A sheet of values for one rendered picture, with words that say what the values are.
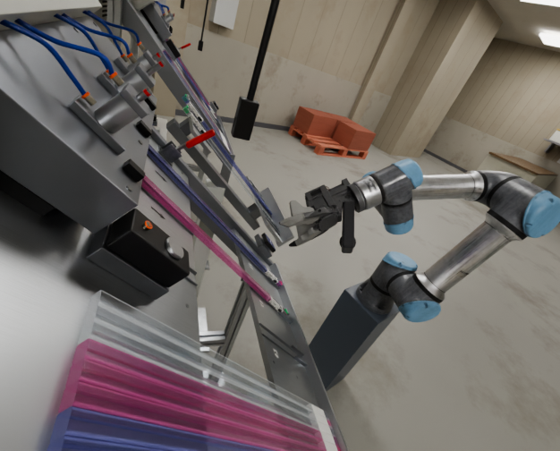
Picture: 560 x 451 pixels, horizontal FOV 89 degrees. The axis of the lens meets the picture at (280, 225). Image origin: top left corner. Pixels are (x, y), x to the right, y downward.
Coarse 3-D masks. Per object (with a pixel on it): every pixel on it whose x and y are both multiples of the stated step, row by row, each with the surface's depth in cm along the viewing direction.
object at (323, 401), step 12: (276, 264) 86; (276, 276) 82; (288, 300) 75; (288, 312) 73; (300, 324) 70; (300, 336) 67; (300, 348) 65; (312, 360) 62; (312, 372) 61; (312, 384) 59; (324, 396) 57; (324, 408) 55; (336, 420) 54; (336, 432) 52
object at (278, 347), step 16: (240, 256) 65; (256, 256) 78; (256, 272) 69; (272, 288) 74; (256, 304) 56; (256, 320) 52; (272, 320) 60; (288, 320) 69; (272, 336) 54; (288, 336) 64; (272, 352) 50; (288, 352) 58; (272, 368) 46; (288, 368) 53; (304, 368) 62; (288, 384) 48; (304, 384) 56
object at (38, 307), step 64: (0, 192) 20; (0, 256) 18; (64, 256) 22; (192, 256) 42; (0, 320) 16; (64, 320) 19; (192, 320) 33; (0, 384) 14; (64, 384) 17; (0, 448) 13
